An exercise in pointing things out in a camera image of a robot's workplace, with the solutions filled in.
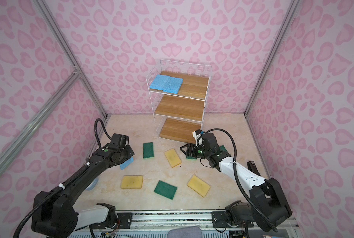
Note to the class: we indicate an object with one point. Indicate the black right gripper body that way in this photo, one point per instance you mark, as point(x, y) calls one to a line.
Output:
point(197, 151)

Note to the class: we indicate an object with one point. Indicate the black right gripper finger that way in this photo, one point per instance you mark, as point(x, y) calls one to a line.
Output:
point(184, 154)
point(184, 148)

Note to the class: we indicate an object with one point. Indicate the blue sponge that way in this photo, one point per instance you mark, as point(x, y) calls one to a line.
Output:
point(159, 82)
point(172, 85)
point(126, 163)

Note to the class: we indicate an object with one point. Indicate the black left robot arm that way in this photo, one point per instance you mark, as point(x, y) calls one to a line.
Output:
point(54, 214)

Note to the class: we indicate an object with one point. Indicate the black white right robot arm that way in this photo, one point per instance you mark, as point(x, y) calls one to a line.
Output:
point(266, 204)

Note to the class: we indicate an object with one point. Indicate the green sponge middle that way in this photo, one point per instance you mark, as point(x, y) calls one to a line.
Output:
point(191, 154)

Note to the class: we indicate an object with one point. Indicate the green sponge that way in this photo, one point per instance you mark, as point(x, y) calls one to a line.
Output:
point(224, 148)
point(191, 154)

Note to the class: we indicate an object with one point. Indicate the yellow sponge centre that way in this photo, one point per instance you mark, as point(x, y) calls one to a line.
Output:
point(173, 158)

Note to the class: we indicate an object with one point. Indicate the yellow sponge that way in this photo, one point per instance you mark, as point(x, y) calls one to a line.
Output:
point(173, 158)
point(199, 186)
point(131, 182)

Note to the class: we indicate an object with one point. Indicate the green sponge right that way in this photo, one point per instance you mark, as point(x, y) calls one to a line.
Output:
point(224, 148)

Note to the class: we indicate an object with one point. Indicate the yellow sponge front right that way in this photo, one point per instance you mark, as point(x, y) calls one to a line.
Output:
point(199, 186)

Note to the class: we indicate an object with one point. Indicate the green scouring pad left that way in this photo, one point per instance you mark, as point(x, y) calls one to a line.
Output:
point(148, 150)

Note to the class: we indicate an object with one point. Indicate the green scouring pad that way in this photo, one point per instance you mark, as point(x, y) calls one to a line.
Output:
point(148, 150)
point(165, 189)

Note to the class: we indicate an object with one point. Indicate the green scouring pad front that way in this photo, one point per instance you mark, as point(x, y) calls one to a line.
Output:
point(165, 189)

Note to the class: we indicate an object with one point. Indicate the yellow sponge front left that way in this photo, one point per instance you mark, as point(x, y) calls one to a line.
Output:
point(131, 182)

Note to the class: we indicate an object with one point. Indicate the grey chair back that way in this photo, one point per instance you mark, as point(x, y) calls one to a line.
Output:
point(187, 232)

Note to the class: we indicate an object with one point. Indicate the white wire wooden shelf rack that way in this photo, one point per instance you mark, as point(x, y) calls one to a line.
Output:
point(177, 116)

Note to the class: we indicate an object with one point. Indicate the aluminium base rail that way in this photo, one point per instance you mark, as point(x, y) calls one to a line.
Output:
point(212, 224)

